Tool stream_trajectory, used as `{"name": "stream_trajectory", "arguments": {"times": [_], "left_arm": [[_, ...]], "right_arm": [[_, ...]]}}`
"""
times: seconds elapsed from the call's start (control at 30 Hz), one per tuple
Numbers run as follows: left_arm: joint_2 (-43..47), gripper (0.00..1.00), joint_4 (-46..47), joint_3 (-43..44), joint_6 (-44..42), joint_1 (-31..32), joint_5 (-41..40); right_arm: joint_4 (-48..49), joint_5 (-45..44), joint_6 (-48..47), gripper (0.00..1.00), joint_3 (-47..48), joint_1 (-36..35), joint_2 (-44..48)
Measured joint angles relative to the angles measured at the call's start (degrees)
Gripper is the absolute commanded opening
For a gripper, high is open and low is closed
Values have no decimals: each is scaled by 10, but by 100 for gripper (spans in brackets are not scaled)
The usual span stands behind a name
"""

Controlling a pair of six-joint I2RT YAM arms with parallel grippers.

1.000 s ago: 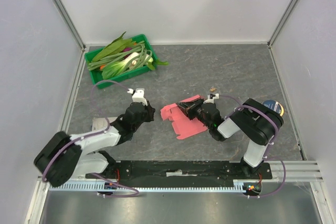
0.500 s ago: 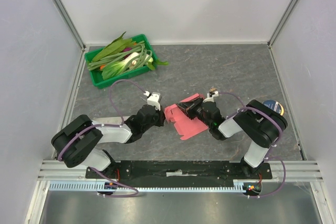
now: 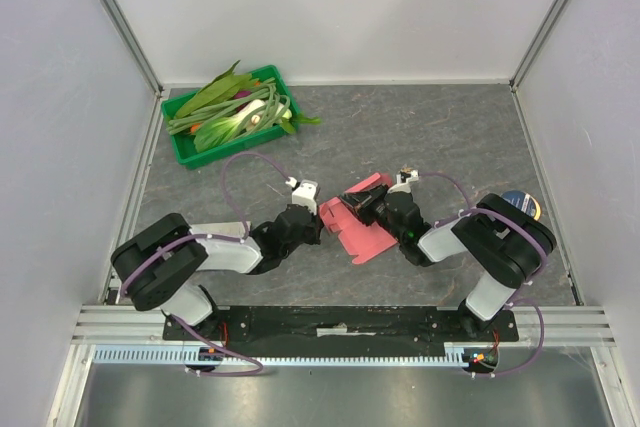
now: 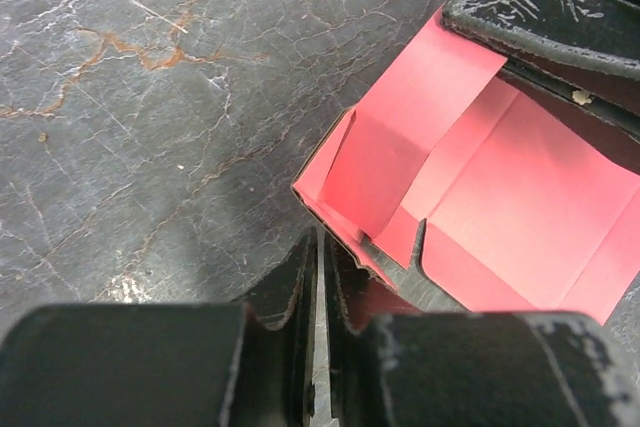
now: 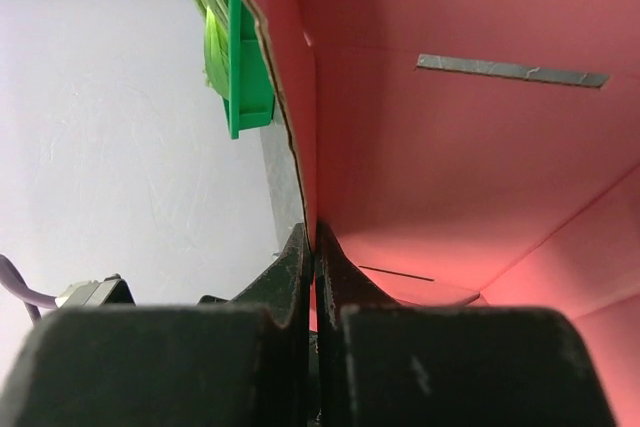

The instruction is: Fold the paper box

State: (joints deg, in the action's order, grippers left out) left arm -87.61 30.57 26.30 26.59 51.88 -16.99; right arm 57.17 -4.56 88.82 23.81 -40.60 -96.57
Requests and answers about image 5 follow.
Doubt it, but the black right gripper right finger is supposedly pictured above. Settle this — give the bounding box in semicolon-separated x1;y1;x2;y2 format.
314;224;615;426

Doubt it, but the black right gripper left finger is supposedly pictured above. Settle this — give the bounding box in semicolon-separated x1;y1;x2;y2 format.
1;225;311;426

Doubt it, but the pink paper box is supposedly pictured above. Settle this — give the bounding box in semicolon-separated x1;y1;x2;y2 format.
245;0;639;426

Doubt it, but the green plastic tray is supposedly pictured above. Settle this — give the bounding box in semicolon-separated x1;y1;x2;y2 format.
224;0;274;139

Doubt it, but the bok choy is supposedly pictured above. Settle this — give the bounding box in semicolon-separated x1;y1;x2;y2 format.
204;9;230;99

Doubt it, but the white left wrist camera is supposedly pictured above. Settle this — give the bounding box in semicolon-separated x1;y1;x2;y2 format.
55;274;135;308

